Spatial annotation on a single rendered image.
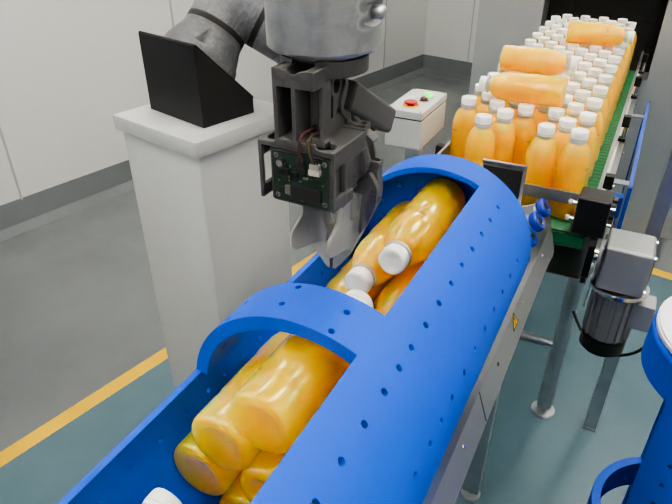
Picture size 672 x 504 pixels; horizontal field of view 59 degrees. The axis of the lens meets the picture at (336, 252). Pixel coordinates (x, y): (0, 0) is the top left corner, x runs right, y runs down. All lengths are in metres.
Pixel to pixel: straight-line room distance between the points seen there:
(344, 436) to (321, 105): 0.26
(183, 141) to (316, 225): 0.87
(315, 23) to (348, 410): 0.31
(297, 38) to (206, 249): 1.12
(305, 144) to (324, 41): 0.08
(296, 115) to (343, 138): 0.05
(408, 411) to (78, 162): 3.32
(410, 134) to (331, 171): 1.11
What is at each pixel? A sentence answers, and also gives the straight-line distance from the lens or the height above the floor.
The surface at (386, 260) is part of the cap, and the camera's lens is 0.78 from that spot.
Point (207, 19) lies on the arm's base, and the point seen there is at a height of 1.32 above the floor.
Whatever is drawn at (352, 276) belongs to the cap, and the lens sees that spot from 0.82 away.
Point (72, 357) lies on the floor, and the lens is 2.60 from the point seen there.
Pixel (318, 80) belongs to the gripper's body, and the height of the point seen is 1.46.
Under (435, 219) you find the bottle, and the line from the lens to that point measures 0.84.
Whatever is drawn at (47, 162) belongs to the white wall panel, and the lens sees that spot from 3.65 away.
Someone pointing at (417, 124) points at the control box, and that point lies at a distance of 1.56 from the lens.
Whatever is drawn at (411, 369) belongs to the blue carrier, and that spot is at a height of 1.19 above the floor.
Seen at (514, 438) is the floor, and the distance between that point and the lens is 2.18.
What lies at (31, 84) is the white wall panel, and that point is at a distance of 3.54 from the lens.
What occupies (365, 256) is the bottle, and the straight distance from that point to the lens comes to 0.84.
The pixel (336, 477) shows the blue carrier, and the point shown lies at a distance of 0.49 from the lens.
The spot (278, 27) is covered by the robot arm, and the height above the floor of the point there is 1.50.
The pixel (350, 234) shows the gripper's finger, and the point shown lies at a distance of 0.56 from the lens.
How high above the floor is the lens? 1.58
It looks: 32 degrees down
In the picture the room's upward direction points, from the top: straight up
